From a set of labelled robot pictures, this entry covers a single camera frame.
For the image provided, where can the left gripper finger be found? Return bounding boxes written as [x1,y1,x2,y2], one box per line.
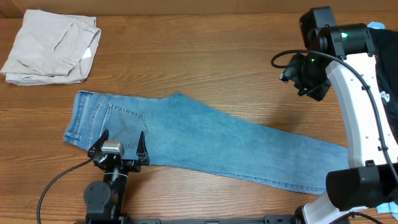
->
[136,131,150,166]
[87,129,109,157]

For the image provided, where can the light blue denim jeans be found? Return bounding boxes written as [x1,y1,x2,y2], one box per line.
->
[63,91,348,195]

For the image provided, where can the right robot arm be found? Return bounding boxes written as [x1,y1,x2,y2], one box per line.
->
[280,7,397,223]

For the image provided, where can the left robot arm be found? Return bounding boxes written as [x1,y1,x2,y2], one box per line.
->
[83,130,150,223]

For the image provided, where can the black patterned garment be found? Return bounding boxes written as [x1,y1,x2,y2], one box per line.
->
[369,28,397,141]

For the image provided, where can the folded beige trousers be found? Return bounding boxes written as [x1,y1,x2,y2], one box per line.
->
[1,9,101,86]

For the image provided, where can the light blue garment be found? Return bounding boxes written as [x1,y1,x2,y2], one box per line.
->
[366,21,398,220]

